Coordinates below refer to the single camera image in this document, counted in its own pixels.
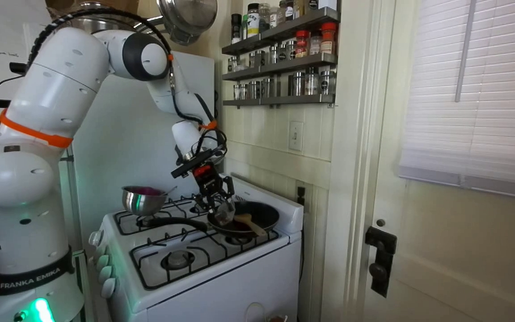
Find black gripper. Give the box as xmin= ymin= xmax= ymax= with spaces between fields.
xmin=200 ymin=172 xmax=238 ymax=225

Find black frying pan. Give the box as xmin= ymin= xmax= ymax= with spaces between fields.
xmin=138 ymin=200 xmax=282 ymax=238

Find onion powder bottle black cap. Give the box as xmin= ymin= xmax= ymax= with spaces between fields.
xmin=304 ymin=66 xmax=322 ymax=98

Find dark glass bottle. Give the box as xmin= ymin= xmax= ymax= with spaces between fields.
xmin=229 ymin=13 xmax=243 ymax=45

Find red cap spice bottle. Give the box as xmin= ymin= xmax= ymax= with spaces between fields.
xmin=318 ymin=21 xmax=338 ymax=59
xmin=293 ymin=29 xmax=311 ymax=61

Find clear bottle white label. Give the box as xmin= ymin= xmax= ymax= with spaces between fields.
xmin=307 ymin=32 xmax=322 ymax=59

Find large bottle black cap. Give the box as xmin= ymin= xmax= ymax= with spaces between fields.
xmin=247 ymin=2 xmax=263 ymax=39

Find wooden spatula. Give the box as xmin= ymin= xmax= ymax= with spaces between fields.
xmin=231 ymin=211 xmax=270 ymax=240

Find white gas stove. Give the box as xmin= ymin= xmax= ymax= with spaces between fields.
xmin=86 ymin=174 xmax=306 ymax=322
xmin=129 ymin=225 xmax=281 ymax=292

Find steel gas burner head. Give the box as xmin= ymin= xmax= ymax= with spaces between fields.
xmin=159 ymin=249 xmax=197 ymax=272

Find small steel saucepan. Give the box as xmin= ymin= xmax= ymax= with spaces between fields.
xmin=120 ymin=184 xmax=179 ymax=218

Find black stove burner grate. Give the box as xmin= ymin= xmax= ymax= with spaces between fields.
xmin=112 ymin=195 xmax=214 ymax=238

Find white refrigerator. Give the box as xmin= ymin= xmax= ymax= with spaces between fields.
xmin=59 ymin=29 xmax=218 ymax=240

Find black door lock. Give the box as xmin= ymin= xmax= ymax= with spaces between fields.
xmin=363 ymin=224 xmax=400 ymax=299

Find hanging steel bowl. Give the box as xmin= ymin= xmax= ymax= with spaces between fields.
xmin=155 ymin=0 xmax=220 ymax=48

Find jar with dark label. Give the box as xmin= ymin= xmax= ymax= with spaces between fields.
xmin=279 ymin=0 xmax=298 ymax=23

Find brown cardboard box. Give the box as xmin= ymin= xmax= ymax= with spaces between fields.
xmin=45 ymin=0 xmax=141 ymax=23

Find cream panel door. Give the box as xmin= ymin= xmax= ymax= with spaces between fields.
xmin=322 ymin=0 xmax=515 ymax=322

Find white window blinds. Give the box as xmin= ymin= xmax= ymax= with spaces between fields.
xmin=397 ymin=0 xmax=515 ymax=204

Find white blind wand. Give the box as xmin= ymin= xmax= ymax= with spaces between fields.
xmin=452 ymin=0 xmax=481 ymax=104

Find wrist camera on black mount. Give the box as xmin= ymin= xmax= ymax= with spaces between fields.
xmin=170 ymin=147 xmax=229 ymax=181

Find white light switch plate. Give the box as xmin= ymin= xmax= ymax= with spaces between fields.
xmin=286 ymin=120 xmax=304 ymax=152

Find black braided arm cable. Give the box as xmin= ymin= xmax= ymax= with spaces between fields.
xmin=0 ymin=4 xmax=231 ymax=159

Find steel pot with handle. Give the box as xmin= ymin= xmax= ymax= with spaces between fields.
xmin=45 ymin=0 xmax=166 ymax=38

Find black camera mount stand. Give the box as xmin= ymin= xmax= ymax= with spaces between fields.
xmin=0 ymin=61 xmax=30 ymax=111

